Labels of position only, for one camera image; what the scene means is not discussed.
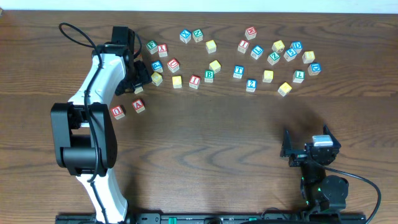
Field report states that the yellow C block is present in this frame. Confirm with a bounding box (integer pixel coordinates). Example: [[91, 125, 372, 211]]
[[205, 40, 217, 54]]

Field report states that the green F block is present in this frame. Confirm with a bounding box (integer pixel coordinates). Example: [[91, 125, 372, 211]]
[[146, 40, 158, 55]]

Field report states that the green R block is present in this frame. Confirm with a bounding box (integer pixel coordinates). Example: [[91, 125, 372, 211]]
[[134, 86, 144, 94]]

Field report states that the red Y block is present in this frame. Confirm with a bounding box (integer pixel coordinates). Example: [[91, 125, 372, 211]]
[[157, 44, 168, 57]]

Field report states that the blue X block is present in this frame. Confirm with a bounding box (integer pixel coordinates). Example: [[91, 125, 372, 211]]
[[179, 29, 192, 44]]

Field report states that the red I block near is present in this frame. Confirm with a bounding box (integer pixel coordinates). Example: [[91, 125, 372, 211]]
[[188, 75, 201, 89]]

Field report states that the red I block far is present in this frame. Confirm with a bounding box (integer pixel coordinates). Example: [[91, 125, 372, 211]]
[[238, 40, 249, 54]]

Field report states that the blue d block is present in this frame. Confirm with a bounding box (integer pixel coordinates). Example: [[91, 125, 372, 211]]
[[308, 63, 322, 76], [290, 41, 303, 54]]

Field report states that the yellow block far right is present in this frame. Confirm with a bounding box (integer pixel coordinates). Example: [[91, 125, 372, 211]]
[[272, 40, 285, 54]]

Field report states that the yellow block centre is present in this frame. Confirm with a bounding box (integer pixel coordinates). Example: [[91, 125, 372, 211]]
[[209, 60, 221, 73]]

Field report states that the blue D block right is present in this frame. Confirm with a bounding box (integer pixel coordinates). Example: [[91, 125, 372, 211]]
[[308, 63, 322, 76]]

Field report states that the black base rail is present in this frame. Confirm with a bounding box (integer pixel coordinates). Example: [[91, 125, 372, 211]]
[[55, 212, 367, 224]]

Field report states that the yellow block left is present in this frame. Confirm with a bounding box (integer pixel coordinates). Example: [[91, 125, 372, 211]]
[[151, 72, 163, 86]]

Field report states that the red U block near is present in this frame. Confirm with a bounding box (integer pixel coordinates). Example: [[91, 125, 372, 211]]
[[111, 105, 125, 119]]

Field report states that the green N block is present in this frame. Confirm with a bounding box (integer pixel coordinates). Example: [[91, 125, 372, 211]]
[[192, 29, 203, 42]]

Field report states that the yellow o block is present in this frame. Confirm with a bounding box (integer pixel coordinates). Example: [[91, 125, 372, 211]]
[[172, 76, 182, 88], [262, 70, 274, 83]]

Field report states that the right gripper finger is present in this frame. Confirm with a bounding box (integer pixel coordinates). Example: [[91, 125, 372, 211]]
[[280, 129, 293, 157], [323, 124, 338, 145]]

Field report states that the blue 5 block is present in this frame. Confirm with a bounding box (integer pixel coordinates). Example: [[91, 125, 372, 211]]
[[284, 48, 297, 62]]

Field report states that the red U block far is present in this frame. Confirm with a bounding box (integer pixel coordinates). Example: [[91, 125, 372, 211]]
[[167, 58, 180, 73]]

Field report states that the red i block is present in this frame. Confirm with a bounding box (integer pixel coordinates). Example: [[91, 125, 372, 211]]
[[238, 40, 249, 54], [188, 75, 201, 89]]

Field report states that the green B block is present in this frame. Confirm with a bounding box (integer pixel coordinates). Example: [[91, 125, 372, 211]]
[[204, 70, 214, 83]]

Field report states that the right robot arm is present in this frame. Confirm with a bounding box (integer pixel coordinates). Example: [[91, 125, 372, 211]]
[[280, 125, 349, 223]]

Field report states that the green Z block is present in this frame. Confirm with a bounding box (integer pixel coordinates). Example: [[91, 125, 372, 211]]
[[267, 52, 280, 65]]

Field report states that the blue 2 block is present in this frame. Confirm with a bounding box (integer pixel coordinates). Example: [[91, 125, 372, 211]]
[[246, 79, 257, 92]]

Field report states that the blue P block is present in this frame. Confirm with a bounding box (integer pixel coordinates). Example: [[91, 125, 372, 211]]
[[151, 60, 163, 73]]

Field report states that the red u block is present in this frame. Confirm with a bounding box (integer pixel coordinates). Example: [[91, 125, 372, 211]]
[[167, 58, 180, 73], [111, 105, 125, 119]]

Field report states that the blue T block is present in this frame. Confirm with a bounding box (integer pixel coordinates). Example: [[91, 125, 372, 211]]
[[233, 65, 244, 79]]

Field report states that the green 7 block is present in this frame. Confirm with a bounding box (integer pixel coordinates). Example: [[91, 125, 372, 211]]
[[292, 70, 305, 83]]

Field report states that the yellow 8 block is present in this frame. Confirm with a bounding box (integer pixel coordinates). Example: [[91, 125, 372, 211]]
[[302, 51, 315, 64]]

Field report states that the red A block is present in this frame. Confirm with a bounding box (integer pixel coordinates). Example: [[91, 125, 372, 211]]
[[132, 99, 146, 113]]

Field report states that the blue D block far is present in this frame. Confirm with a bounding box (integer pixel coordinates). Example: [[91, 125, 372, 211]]
[[290, 41, 303, 54]]

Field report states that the blue L block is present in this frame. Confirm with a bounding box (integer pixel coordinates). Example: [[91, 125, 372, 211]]
[[250, 45, 264, 60]]

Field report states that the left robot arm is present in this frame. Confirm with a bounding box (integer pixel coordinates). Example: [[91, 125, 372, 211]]
[[50, 43, 140, 223]]

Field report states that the yellow K block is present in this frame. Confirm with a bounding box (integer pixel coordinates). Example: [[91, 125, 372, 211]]
[[277, 82, 292, 96]]

